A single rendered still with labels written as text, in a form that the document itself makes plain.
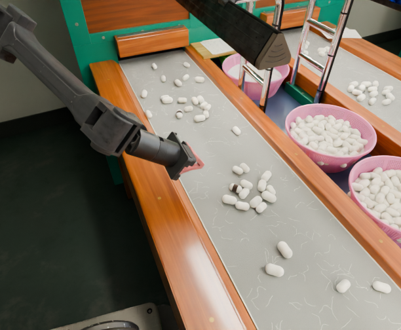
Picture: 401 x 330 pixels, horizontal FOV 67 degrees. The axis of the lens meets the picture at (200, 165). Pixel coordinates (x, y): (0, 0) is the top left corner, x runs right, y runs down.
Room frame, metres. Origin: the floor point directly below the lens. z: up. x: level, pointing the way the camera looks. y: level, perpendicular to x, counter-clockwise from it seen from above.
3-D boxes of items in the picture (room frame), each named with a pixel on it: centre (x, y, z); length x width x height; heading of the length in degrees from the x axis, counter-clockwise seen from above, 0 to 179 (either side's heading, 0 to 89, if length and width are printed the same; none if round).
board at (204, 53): (1.35, -0.13, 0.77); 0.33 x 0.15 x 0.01; 113
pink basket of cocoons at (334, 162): (0.74, -0.40, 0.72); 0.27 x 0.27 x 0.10
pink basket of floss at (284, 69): (1.15, -0.22, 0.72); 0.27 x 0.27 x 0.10
